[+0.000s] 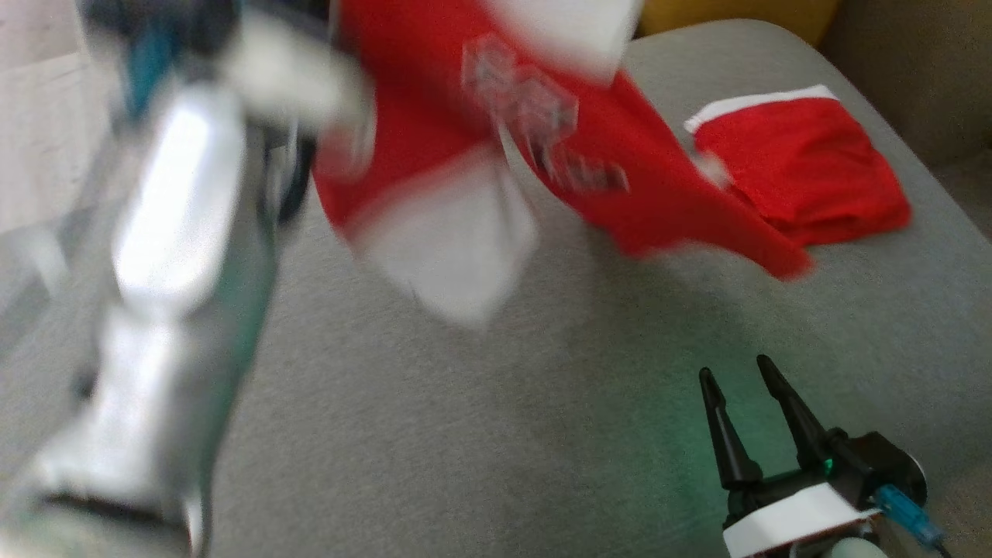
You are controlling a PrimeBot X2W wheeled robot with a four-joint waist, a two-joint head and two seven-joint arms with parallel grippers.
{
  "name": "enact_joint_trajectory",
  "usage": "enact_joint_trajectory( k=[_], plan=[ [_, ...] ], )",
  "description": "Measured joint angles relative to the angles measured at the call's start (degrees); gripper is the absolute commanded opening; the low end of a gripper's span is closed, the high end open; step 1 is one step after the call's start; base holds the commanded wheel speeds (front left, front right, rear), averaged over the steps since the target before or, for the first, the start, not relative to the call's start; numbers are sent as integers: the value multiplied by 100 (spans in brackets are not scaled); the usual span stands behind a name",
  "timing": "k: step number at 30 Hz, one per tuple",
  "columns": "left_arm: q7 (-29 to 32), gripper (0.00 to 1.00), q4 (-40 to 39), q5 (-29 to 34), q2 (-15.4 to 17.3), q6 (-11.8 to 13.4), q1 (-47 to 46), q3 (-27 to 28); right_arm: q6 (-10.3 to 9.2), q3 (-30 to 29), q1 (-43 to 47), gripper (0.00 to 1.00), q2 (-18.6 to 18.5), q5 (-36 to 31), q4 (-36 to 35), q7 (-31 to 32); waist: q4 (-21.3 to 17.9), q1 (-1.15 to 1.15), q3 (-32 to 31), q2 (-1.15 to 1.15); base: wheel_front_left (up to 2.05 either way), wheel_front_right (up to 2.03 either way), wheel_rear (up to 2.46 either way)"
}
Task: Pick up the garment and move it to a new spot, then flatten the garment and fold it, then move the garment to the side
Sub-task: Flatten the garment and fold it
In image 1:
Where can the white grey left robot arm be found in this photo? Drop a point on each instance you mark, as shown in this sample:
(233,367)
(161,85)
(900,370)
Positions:
(170,271)

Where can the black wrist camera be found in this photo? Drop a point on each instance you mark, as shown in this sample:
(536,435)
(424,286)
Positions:
(178,15)
(883,465)

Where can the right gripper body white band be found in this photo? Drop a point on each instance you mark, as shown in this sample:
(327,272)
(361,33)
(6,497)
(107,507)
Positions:
(798,515)

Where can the red basketball jersey number 23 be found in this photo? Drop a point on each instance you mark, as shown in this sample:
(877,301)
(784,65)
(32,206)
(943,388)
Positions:
(434,101)

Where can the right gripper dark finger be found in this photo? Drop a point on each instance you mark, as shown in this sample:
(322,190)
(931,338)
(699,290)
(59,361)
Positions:
(728,442)
(802,426)

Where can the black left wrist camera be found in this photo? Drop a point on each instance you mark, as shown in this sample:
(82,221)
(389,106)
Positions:
(178,15)

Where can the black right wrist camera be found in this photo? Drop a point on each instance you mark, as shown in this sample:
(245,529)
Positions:
(883,465)

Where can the grey-green sofa seat cushion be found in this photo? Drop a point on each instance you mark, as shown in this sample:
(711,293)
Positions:
(504,403)

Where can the yellow pillow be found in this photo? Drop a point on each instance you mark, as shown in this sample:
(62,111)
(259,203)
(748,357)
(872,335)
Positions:
(736,15)

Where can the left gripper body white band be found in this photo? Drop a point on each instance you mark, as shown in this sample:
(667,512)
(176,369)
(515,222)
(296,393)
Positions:
(294,74)

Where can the red shorts with white stripe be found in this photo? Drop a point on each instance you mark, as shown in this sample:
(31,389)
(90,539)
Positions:
(814,178)

